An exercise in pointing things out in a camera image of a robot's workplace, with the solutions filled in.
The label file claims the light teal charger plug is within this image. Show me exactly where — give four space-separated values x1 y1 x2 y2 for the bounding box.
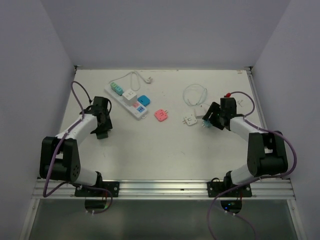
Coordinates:
202 120 213 128

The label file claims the white rectangular charger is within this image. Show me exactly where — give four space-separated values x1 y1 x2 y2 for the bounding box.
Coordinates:
194 107 207 119

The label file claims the white round travel adapter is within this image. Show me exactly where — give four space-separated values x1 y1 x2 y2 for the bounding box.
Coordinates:
182 113 198 127

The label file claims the light green thin cable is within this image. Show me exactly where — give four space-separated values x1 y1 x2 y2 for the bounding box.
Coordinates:
182 83 209 107

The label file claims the green charger plug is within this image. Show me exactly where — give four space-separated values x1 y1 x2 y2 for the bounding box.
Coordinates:
110 82 119 92

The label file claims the white power strip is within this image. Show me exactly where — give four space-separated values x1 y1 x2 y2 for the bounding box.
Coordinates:
104 82 149 120

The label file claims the white power strip cable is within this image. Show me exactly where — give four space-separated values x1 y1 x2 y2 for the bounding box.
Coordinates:
109 71 155 92

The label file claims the blue charger plug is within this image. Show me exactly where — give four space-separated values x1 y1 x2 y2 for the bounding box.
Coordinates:
137 95 151 107

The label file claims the pink cube socket adapter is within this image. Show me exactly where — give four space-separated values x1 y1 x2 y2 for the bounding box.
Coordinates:
154 109 168 122

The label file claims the white cube socket adapter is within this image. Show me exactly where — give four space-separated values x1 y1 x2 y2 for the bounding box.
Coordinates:
122 89 138 106

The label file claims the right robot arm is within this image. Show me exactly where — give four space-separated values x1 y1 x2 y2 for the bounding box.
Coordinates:
202 97 288 197

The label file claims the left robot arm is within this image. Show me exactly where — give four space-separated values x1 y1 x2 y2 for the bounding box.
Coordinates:
39 96 113 197

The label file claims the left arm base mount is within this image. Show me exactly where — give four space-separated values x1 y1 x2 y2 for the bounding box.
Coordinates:
74 181 120 198

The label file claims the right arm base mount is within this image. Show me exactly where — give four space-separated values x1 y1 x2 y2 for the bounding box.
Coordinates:
206 177 253 198

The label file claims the aluminium rail frame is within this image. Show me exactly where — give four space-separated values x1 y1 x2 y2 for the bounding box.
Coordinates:
19 179 307 240

